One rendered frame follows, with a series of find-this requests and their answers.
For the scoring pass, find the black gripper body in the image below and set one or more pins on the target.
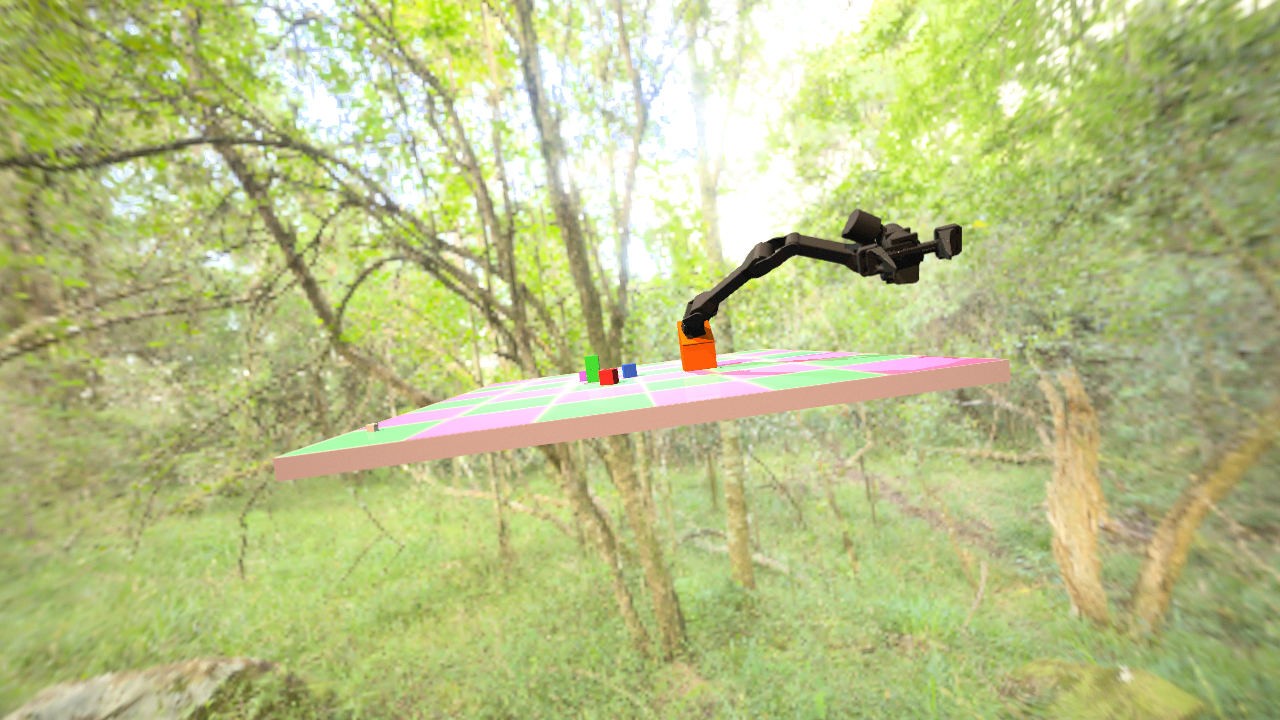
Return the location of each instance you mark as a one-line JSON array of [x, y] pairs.
[[903, 246]]

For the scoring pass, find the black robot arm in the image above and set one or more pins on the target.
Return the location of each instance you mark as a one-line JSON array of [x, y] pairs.
[[862, 228]]

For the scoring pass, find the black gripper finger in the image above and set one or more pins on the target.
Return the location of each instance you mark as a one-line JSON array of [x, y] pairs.
[[947, 243], [885, 263]]

